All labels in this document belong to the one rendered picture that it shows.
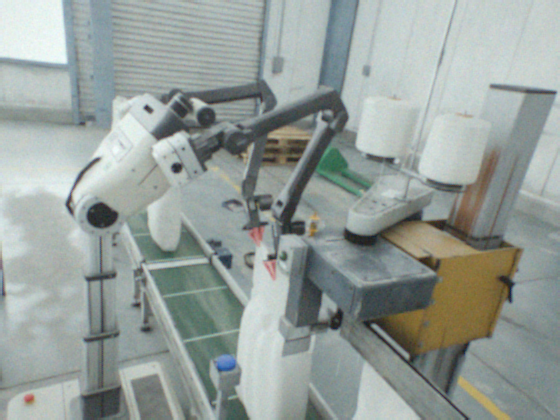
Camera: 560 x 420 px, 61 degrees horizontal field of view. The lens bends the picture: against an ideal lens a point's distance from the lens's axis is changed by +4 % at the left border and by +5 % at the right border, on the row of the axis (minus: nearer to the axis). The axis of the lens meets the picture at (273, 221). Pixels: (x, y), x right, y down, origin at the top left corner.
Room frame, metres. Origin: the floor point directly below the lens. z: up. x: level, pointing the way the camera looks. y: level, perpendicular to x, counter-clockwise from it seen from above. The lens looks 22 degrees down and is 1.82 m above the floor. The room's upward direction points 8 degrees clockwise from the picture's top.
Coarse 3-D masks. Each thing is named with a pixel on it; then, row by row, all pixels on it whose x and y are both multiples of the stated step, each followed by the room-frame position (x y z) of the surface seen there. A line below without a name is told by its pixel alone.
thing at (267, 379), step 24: (264, 288) 1.55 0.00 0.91; (264, 312) 1.47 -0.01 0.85; (240, 336) 1.56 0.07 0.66; (264, 336) 1.38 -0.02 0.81; (312, 336) 1.27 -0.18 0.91; (240, 360) 1.52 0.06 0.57; (264, 360) 1.35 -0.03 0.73; (288, 360) 1.29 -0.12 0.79; (240, 384) 1.50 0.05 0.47; (264, 384) 1.33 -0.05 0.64; (288, 384) 1.28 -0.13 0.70; (264, 408) 1.31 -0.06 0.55; (288, 408) 1.28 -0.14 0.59
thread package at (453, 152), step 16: (432, 128) 1.19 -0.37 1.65; (448, 128) 1.14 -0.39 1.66; (464, 128) 1.13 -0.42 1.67; (480, 128) 1.13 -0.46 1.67; (432, 144) 1.17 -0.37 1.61; (448, 144) 1.13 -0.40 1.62; (464, 144) 1.12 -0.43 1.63; (480, 144) 1.14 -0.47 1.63; (432, 160) 1.15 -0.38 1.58; (448, 160) 1.13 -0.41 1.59; (464, 160) 1.12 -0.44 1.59; (480, 160) 1.15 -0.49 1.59; (432, 176) 1.14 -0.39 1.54; (448, 176) 1.12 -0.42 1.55; (464, 176) 1.12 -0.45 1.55
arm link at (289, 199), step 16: (320, 112) 1.61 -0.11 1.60; (320, 128) 1.55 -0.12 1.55; (336, 128) 1.52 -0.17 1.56; (320, 144) 1.54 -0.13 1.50; (304, 160) 1.53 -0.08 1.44; (320, 160) 1.55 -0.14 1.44; (304, 176) 1.52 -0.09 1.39; (288, 192) 1.51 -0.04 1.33; (272, 208) 1.53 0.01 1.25; (288, 208) 1.49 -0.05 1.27
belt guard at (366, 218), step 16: (384, 176) 1.54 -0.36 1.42; (400, 176) 1.57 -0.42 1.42; (368, 192) 1.33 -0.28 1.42; (416, 192) 1.40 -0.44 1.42; (432, 192) 1.44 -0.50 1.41; (352, 208) 1.17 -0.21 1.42; (368, 208) 1.19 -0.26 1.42; (384, 208) 1.20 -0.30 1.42; (400, 208) 1.24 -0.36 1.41; (416, 208) 1.35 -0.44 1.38; (352, 224) 1.13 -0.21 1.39; (368, 224) 1.11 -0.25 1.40; (384, 224) 1.17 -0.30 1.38
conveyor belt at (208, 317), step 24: (168, 288) 2.30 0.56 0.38; (192, 288) 2.33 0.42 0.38; (216, 288) 2.36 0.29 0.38; (168, 312) 2.19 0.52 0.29; (192, 312) 2.09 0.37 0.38; (216, 312) 2.12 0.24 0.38; (240, 312) 2.15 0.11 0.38; (192, 336) 1.89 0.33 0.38; (216, 336) 1.91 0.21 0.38; (192, 360) 1.71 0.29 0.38; (240, 408) 1.47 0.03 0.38; (312, 408) 1.52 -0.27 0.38
